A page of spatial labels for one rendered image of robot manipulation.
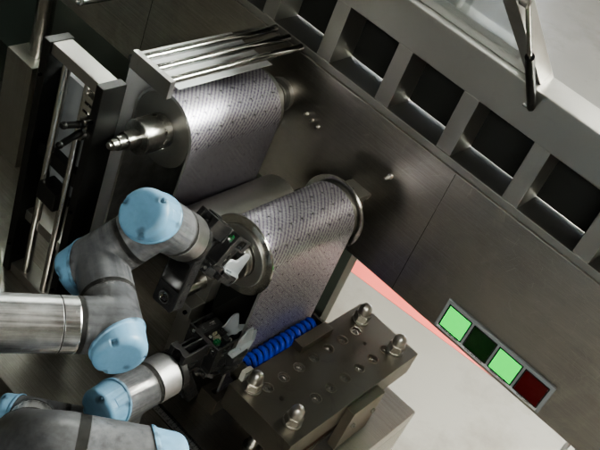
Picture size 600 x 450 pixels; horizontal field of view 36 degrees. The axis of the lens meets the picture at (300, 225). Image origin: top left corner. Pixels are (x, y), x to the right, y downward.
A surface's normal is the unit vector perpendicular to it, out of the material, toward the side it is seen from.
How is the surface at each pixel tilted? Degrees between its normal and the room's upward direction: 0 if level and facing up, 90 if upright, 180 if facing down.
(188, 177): 92
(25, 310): 15
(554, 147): 90
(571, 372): 90
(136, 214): 50
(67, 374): 0
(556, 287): 90
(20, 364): 0
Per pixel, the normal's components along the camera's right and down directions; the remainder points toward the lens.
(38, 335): 0.43, 0.32
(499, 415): 0.32, -0.73
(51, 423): -0.04, -0.85
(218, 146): 0.69, 0.64
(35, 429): -0.27, -0.75
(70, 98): -0.64, 0.30
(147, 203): -0.28, -0.24
